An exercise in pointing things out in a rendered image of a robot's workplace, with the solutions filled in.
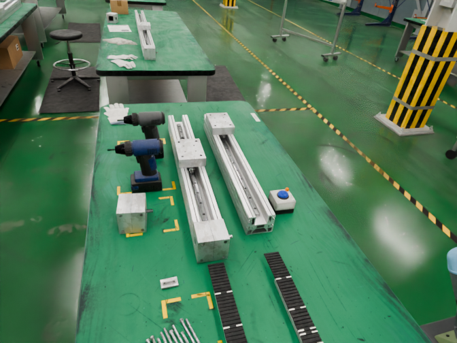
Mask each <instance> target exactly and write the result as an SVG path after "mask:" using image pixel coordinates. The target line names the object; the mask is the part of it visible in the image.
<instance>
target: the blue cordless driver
mask: <svg viewBox="0 0 457 343"><path fill-rule="evenodd" d="M112 150H115V152H116V154H124V155H126V156H127V157H131V156H132V155H134V157H136V159H137V163H139V164H140V168H141V170H140V171H134V174H131V176H130V180H131V190H132V193H147V192H153V191H161V190H162V189H163V188H162V180H161V176H160V172H159V171H158V170H157V169H156V168H157V164H156V159H155V156H154V154H158V153H161V154H162V153H163V141H162V140H161V139H159V140H157V139H147V140H133V141H132V142H131V141H124V143H122V144H119V145H116V146H115V149H107V151H112Z"/></svg>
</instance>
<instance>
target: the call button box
mask: <svg viewBox="0 0 457 343"><path fill-rule="evenodd" d="M279 191H285V189H282V190H274V191H270V192H269V198H268V201H269V203H270V205H271V207H272V208H273V211H274V212H275V215H278V214H288V213H293V212H294V207H295V203H296V201H295V199H294V197H293V196H292V194H291V193H290V191H287V193H288V197H287V198H281V197H279V196H278V192H279Z"/></svg>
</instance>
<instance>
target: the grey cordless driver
mask: <svg viewBox="0 0 457 343"><path fill-rule="evenodd" d="M117 121H124V123H125V124H129V125H133V126H138V125H140V126H141V130H142V133H144V134H145V138H146V140H147V139H157V140H159V138H160V136H159V132H158V127H157V126H156V125H161V124H162V125H163V124H164V123H165V113H164V112H139V113H132V114H130V115H128V116H124V117H123V119H120V120H117ZM154 156H155V159H162V158H164V149H163V153H162V154H161V153H158V154H154Z"/></svg>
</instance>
